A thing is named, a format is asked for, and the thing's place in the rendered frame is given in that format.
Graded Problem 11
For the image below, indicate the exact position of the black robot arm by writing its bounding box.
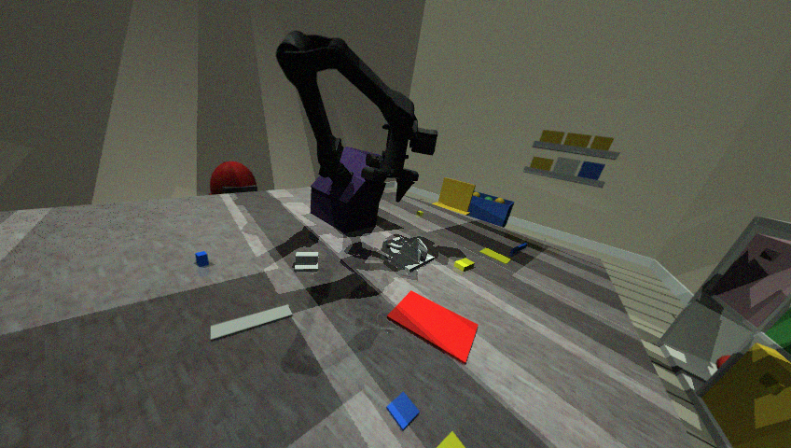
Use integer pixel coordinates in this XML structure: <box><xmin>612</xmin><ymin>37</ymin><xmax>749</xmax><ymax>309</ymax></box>
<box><xmin>275</xmin><ymin>31</ymin><xmax>437</xmax><ymax>188</ymax></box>

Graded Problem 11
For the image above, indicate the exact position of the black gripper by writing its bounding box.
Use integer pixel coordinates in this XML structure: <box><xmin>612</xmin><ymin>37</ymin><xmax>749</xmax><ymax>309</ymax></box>
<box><xmin>361</xmin><ymin>147</ymin><xmax>419</xmax><ymax>205</ymax></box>

